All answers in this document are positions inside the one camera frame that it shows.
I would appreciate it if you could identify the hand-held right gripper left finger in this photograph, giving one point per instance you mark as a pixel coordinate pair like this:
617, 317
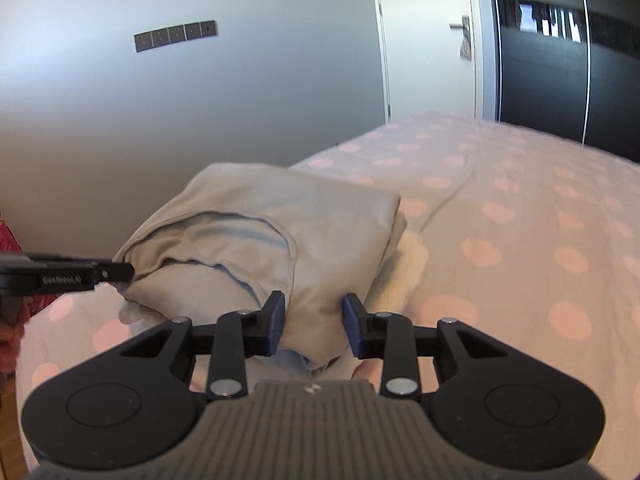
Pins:
275, 325

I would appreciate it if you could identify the cream folded top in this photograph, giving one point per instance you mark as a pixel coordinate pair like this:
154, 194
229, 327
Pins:
410, 265

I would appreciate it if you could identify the grey pink-dotted bed cover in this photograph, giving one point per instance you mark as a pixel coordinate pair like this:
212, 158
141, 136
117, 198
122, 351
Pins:
500, 210

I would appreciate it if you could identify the grey t-shirt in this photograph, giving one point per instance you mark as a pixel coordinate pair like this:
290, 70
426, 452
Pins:
250, 230

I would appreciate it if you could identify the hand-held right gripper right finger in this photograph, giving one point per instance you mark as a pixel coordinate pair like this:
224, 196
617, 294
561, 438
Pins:
353, 327

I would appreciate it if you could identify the red patterned cloth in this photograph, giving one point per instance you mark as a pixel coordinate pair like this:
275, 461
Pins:
10, 237

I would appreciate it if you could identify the black wardrobe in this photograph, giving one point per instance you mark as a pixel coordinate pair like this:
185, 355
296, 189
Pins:
550, 85

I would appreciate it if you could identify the white folded top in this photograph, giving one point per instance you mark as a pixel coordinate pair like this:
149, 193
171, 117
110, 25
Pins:
137, 310

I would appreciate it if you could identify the white door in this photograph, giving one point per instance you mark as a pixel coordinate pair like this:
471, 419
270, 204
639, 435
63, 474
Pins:
425, 35

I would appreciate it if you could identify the grey wall switch strip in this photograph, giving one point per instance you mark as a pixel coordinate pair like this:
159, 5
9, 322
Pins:
175, 35

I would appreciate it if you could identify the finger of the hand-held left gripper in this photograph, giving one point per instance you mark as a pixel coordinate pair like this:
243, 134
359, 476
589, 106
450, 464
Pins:
115, 272

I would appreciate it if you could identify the small hanging pouch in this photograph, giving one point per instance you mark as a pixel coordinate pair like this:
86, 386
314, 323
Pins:
466, 49

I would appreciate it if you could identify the person's left hand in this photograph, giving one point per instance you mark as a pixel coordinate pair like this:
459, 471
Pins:
10, 345

